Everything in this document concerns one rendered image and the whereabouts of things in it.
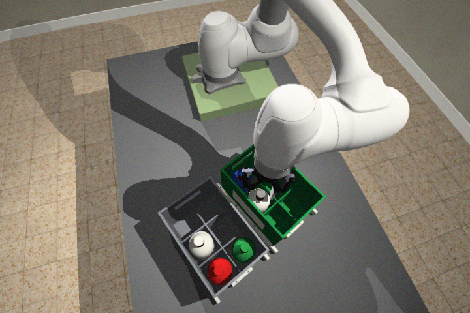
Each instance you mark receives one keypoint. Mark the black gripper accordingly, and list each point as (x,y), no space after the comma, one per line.
(252,183)

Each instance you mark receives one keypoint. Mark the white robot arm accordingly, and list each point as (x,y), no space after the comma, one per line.
(356,108)

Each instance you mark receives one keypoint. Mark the green crate with dividers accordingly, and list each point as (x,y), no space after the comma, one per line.
(283,211)

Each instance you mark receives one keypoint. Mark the white bottle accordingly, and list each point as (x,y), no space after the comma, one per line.
(202,245)
(261,199)

